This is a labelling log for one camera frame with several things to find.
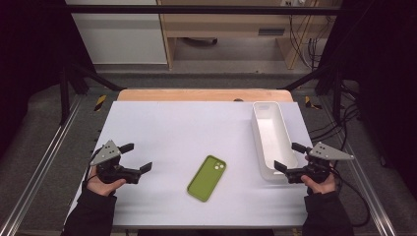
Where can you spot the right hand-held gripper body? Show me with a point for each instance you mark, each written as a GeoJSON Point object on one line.
{"type": "Point", "coordinates": [319, 164]}

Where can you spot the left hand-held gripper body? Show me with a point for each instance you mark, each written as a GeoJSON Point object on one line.
{"type": "Point", "coordinates": [109, 162]}

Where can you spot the white plastic bin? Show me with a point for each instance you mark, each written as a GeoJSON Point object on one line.
{"type": "Point", "coordinates": [273, 137]}

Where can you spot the green phone case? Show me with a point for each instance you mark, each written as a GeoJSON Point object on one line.
{"type": "Point", "coordinates": [206, 178]}

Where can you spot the person's right hand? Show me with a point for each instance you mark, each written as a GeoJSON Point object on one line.
{"type": "Point", "coordinates": [321, 188]}

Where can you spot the person's left hand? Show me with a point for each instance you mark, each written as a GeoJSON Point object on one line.
{"type": "Point", "coordinates": [101, 187]}

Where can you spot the yellow black tape marker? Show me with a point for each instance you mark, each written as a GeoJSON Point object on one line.
{"type": "Point", "coordinates": [100, 102]}
{"type": "Point", "coordinates": [309, 102]}

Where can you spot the white table board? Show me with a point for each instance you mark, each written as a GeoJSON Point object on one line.
{"type": "Point", "coordinates": [177, 131]}

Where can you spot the wooden table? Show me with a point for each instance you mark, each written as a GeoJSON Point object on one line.
{"type": "Point", "coordinates": [196, 95]}

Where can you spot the white cabinet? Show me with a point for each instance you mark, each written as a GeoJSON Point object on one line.
{"type": "Point", "coordinates": [121, 36]}

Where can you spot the wooden desk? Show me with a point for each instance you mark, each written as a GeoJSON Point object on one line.
{"type": "Point", "coordinates": [226, 24]}

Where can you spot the aluminium rail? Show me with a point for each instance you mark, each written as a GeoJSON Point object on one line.
{"type": "Point", "coordinates": [36, 173]}
{"type": "Point", "coordinates": [367, 190]}

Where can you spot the black frame strut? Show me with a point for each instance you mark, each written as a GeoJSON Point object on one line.
{"type": "Point", "coordinates": [82, 77]}
{"type": "Point", "coordinates": [324, 78]}

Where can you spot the black horizontal frame bar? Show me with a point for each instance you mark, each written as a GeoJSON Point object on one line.
{"type": "Point", "coordinates": [196, 10]}

